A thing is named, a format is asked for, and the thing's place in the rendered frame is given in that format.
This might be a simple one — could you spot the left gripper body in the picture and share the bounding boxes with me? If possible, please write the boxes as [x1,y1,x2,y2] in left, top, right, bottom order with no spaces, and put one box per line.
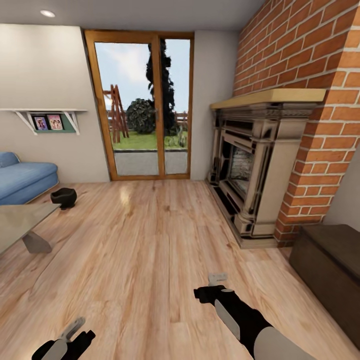
[68,331,92,360]

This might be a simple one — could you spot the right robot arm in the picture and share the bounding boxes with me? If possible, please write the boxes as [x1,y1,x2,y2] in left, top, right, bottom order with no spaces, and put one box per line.
[193,272,318,360]

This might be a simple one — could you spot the cauldron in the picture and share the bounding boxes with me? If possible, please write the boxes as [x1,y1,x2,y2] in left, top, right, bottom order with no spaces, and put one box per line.
[50,187,77,210]

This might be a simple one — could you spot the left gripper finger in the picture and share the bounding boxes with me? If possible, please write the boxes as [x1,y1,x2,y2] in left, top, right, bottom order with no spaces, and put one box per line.
[87,330,96,342]

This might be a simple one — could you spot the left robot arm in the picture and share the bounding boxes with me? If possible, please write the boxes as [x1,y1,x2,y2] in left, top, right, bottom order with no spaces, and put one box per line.
[32,316,96,360]

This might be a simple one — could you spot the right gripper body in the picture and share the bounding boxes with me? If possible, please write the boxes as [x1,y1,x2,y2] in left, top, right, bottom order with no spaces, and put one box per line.
[198,284,225,306]

